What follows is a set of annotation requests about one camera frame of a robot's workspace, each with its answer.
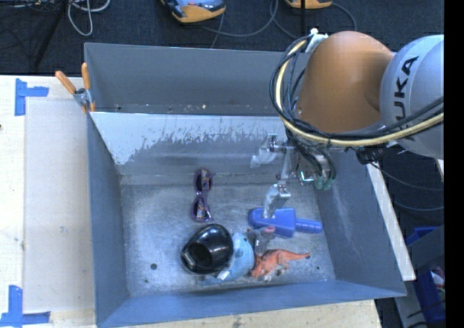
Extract purple sunglasses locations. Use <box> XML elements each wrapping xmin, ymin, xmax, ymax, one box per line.
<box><xmin>190</xmin><ymin>168</ymin><xmax>215</xmax><ymax>224</ymax></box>

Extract black cylinder on white bracket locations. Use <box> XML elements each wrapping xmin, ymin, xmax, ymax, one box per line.
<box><xmin>355</xmin><ymin>147</ymin><xmax>387</xmax><ymax>165</ymax></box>

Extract orange toy dinosaur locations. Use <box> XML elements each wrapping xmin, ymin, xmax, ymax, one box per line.
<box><xmin>249</xmin><ymin>248</ymin><xmax>312</xmax><ymax>282</ymax></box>

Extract small grey toy figure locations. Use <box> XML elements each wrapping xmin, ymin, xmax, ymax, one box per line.
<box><xmin>246</xmin><ymin>226</ymin><xmax>276</xmax><ymax>255</ymax></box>

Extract pale blue soft toy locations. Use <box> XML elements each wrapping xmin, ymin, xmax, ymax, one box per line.
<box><xmin>201</xmin><ymin>231</ymin><xmax>256</xmax><ymax>284</ymax></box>

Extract black glossy cup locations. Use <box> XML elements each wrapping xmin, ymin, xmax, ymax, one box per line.
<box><xmin>180</xmin><ymin>223</ymin><xmax>235</xmax><ymax>275</ymax></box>

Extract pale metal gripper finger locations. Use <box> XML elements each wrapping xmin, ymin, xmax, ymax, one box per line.
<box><xmin>249</xmin><ymin>133</ymin><xmax>288</xmax><ymax>169</ymax></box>
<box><xmin>262</xmin><ymin>184</ymin><xmax>291</xmax><ymax>220</ymax></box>

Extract blue plastic toy tool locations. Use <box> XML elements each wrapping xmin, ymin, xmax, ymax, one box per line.
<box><xmin>247</xmin><ymin>207</ymin><xmax>323</xmax><ymax>239</ymax></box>

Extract grey metal bin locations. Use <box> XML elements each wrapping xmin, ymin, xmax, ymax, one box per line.
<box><xmin>83</xmin><ymin>42</ymin><xmax>408</xmax><ymax>328</ymax></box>

